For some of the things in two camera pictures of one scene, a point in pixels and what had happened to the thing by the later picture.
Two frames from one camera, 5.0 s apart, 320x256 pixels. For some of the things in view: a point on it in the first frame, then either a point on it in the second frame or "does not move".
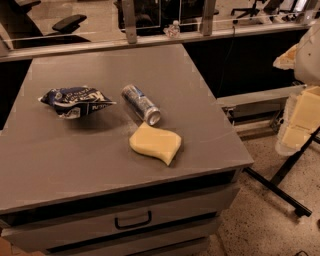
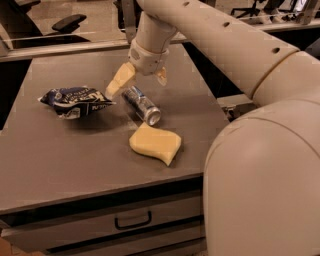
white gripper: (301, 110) → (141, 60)
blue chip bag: (74, 101) does not move
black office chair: (20, 30) does not move
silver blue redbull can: (140, 104) does not move
